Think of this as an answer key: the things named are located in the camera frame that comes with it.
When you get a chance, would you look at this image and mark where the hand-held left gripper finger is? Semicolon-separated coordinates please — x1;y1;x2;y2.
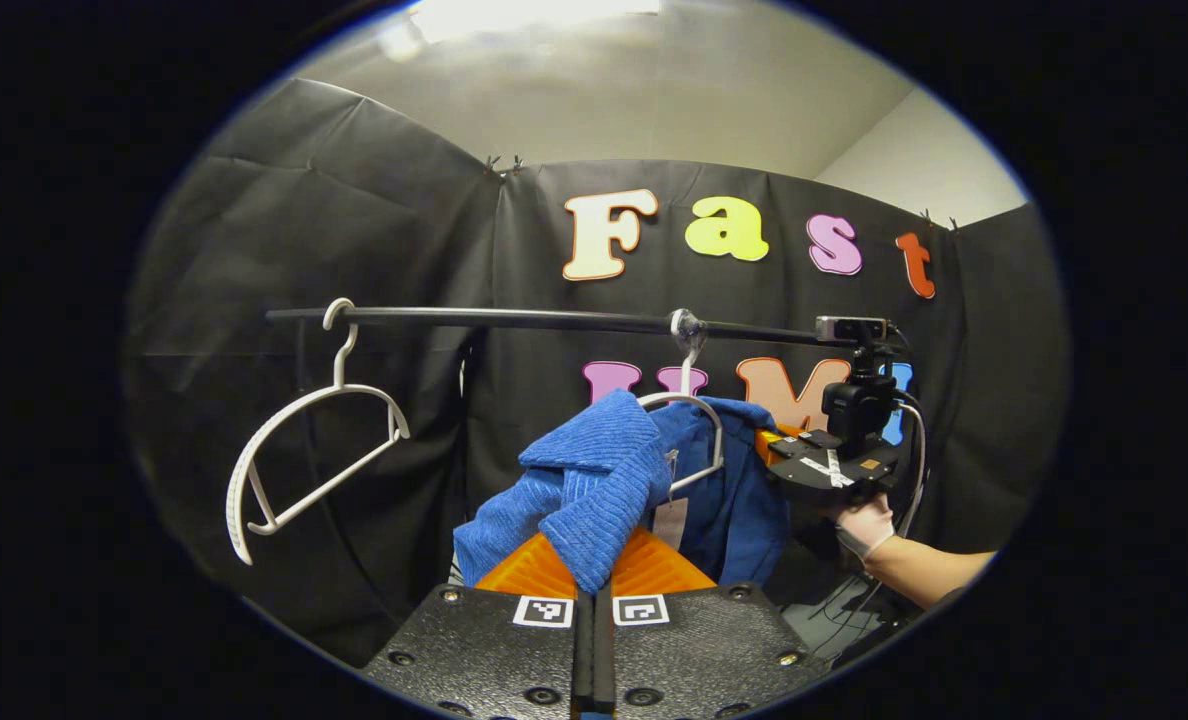
594;527;835;720
362;530;595;720

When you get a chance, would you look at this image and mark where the black metal clothes rack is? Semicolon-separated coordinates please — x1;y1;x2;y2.
264;305;860;348

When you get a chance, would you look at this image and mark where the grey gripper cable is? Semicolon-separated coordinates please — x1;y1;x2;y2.
892;395;928;541

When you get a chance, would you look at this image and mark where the blue corduroy jacket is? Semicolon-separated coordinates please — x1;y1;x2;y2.
452;388;793;597

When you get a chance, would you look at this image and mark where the white plastic clothes hanger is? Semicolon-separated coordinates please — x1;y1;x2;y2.
637;308;727;498
225;297;412;567

